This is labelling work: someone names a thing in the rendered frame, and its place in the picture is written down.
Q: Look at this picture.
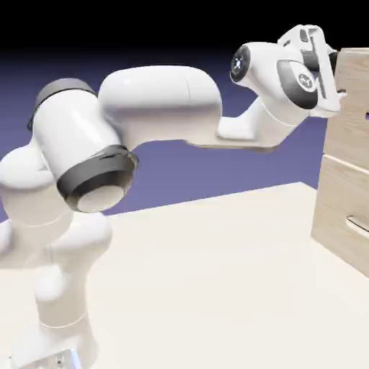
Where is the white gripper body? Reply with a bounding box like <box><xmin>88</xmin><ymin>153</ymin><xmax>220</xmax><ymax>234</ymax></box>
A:
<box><xmin>307</xmin><ymin>25</ymin><xmax>342</xmax><ymax>119</ymax></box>

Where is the light wood drawer front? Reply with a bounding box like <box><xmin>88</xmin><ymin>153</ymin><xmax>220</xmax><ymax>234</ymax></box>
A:
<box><xmin>310</xmin><ymin>154</ymin><xmax>369</xmax><ymax>280</ymax></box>
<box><xmin>321</xmin><ymin>47</ymin><xmax>369</xmax><ymax>172</ymax></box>

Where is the light wood cabinet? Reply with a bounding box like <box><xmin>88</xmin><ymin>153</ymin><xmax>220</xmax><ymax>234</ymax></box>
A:
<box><xmin>310</xmin><ymin>47</ymin><xmax>369</xmax><ymax>280</ymax></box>

